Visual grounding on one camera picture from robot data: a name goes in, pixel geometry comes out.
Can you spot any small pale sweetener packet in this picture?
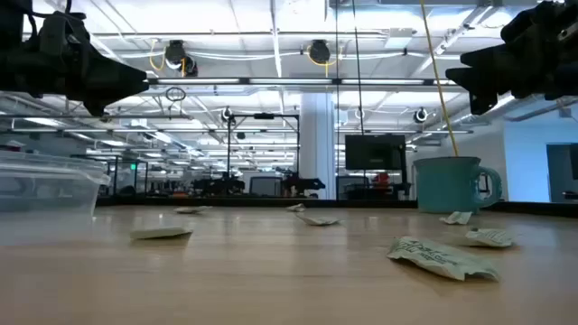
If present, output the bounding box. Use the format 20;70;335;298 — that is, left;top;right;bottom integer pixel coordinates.
173;205;212;215

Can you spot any yellow hanging cable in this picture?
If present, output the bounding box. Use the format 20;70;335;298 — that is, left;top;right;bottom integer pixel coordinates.
419;0;460;158

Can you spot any white building column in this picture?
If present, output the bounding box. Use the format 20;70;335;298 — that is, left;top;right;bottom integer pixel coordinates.
299;92;337;200

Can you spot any black monitor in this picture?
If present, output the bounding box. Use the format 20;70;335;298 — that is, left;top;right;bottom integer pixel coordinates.
344;134;407;172

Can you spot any pale green sweetener packet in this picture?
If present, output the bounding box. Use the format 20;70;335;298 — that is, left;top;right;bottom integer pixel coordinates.
129;226;194;241

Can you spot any large green printed sweetener packet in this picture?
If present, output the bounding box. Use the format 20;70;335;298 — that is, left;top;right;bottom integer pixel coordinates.
387;236;501;283

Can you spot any black cable loop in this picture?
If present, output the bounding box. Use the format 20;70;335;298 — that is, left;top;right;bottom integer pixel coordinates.
164;86;188;103

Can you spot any teal ceramic mug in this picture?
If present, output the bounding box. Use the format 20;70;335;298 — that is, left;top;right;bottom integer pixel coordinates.
413;155;504;215

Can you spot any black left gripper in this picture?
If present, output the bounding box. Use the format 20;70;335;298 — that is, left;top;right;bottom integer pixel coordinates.
17;0;151;117

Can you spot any black metal rig frame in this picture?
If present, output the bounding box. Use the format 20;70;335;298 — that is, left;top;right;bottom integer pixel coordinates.
226;112;301;193

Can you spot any thin black hanging cable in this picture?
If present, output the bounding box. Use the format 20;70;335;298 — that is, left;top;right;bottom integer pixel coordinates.
334;0;340;200

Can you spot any white green sweetener packet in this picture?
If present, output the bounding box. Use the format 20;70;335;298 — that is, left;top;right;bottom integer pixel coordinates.
440;210;473;226

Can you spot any grey door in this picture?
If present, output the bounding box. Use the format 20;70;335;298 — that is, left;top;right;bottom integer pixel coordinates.
545;143;578;203

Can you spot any long ceiling light bar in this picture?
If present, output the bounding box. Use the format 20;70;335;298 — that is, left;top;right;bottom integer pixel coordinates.
147;77;458;88

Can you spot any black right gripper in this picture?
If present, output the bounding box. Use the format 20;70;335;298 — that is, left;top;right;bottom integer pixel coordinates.
444;0;565;116

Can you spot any green striped sweetener packet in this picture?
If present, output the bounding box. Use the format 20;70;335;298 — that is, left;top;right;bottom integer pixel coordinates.
464;227;516;248

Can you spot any clear plastic bin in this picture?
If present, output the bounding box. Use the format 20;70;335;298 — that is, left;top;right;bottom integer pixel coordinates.
0;150;111;247

